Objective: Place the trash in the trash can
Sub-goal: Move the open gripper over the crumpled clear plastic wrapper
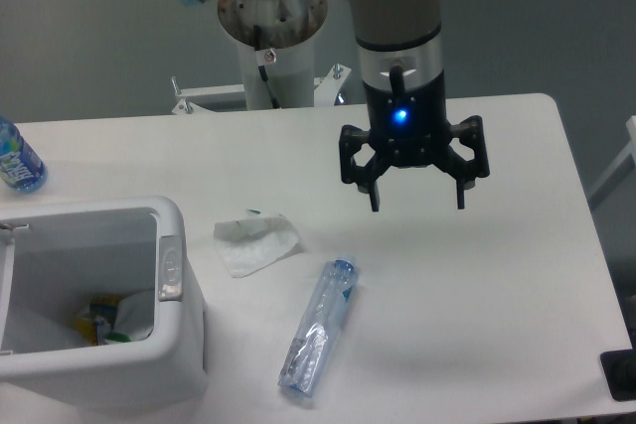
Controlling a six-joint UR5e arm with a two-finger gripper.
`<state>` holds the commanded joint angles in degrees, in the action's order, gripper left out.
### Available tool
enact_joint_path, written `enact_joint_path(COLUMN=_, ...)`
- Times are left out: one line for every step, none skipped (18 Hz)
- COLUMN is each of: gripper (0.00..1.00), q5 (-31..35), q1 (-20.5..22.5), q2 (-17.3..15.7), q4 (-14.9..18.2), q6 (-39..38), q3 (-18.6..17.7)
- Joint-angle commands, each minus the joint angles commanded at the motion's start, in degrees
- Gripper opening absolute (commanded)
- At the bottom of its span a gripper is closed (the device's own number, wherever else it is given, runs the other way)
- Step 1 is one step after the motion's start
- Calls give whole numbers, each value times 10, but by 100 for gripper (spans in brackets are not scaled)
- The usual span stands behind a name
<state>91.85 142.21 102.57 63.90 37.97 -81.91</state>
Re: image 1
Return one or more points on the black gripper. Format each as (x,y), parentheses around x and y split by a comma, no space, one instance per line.
(405,116)

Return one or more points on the white plastic wrapper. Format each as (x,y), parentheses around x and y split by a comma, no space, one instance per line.
(255,241)

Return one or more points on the crushed clear plastic bottle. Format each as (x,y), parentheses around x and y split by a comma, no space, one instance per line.
(319,326)

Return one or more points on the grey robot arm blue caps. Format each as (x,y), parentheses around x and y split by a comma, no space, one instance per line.
(399,45)

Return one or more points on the colourful trash inside can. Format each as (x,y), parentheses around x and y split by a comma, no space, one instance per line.
(116,319)

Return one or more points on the white plastic trash can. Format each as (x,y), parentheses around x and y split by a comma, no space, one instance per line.
(56,258)

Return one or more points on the black clamp at table edge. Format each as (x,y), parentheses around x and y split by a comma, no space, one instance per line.
(619,371)

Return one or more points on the blue labelled water bottle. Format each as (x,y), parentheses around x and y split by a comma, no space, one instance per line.
(22,169)

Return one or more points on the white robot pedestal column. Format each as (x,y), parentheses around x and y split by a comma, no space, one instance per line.
(275,40)

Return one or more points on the white frame at right edge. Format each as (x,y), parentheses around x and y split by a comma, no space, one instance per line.
(616,172)

